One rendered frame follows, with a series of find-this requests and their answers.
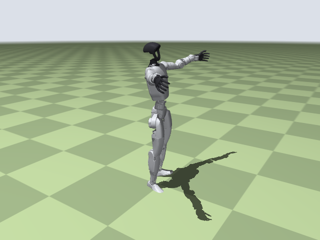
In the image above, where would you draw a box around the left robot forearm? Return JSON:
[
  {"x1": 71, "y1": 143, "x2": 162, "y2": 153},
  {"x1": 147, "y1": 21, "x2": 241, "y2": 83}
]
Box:
[{"x1": 180, "y1": 54, "x2": 199, "y2": 66}]

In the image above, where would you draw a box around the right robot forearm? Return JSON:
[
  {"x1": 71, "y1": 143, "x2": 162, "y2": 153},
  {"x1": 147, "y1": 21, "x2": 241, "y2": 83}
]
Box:
[{"x1": 148, "y1": 73, "x2": 161, "y2": 85}]

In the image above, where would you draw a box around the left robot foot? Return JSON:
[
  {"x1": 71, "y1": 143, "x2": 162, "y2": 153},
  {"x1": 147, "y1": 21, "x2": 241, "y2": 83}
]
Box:
[{"x1": 157, "y1": 168, "x2": 173, "y2": 176}]

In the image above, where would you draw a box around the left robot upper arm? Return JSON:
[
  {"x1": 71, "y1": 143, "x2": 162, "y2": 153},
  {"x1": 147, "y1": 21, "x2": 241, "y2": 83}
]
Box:
[{"x1": 160, "y1": 59, "x2": 185, "y2": 70}]

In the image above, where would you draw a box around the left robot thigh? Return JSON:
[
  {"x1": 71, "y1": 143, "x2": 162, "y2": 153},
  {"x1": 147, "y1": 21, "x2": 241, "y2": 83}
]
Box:
[{"x1": 162, "y1": 109, "x2": 172, "y2": 148}]

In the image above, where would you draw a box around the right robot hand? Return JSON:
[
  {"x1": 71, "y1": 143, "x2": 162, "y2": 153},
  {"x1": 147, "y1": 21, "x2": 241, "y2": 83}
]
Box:
[{"x1": 153, "y1": 74, "x2": 170, "y2": 94}]

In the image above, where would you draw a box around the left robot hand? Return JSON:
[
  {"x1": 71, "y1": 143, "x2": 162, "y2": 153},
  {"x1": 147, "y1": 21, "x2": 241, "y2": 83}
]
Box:
[{"x1": 194, "y1": 50, "x2": 210, "y2": 62}]

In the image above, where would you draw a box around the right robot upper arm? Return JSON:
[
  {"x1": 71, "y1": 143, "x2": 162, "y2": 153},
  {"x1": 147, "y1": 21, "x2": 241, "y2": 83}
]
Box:
[{"x1": 144, "y1": 69, "x2": 156, "y2": 86}]

